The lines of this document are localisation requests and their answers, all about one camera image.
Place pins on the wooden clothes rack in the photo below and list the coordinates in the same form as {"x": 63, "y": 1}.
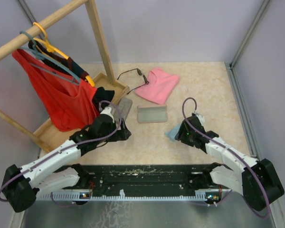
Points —
{"x": 106, "y": 80}

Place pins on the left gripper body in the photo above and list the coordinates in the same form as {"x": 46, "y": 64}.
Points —
{"x": 120, "y": 135}

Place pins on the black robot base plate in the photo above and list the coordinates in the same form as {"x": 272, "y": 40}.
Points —
{"x": 147, "y": 179}

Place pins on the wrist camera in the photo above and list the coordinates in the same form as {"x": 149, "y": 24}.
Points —
{"x": 107, "y": 111}
{"x": 200, "y": 117}

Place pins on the small light blue cloth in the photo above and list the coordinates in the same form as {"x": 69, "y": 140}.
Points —
{"x": 173, "y": 132}

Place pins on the red hanging shirt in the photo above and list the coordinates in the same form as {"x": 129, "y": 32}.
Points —
{"x": 69, "y": 106}

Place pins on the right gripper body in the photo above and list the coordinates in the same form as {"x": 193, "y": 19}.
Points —
{"x": 185, "y": 137}

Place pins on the grey glasses case green lining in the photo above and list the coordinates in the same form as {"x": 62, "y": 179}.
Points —
{"x": 124, "y": 107}

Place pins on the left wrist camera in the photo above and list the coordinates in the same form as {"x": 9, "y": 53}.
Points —
{"x": 107, "y": 111}

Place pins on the pink glasses case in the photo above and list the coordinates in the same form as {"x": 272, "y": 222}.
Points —
{"x": 148, "y": 114}

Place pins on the tortoiseshell sunglasses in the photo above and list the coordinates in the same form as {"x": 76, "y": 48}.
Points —
{"x": 140, "y": 73}

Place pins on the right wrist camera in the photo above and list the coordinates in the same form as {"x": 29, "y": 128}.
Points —
{"x": 200, "y": 117}

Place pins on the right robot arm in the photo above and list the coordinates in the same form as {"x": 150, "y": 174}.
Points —
{"x": 256, "y": 181}

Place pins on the dark striped hanging garment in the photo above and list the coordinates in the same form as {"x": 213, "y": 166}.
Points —
{"x": 100, "y": 95}

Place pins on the grey-blue plastic hanger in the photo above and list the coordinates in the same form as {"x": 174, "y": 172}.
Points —
{"x": 39, "y": 56}

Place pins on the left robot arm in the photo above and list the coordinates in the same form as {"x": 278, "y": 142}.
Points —
{"x": 21, "y": 186}

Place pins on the pink folded shirt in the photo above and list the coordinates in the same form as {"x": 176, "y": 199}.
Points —
{"x": 159, "y": 88}

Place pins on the yellow plastic hanger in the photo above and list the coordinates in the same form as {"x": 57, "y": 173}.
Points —
{"x": 52, "y": 49}

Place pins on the aluminium frame rail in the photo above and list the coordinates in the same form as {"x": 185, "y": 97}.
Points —
{"x": 75, "y": 196}

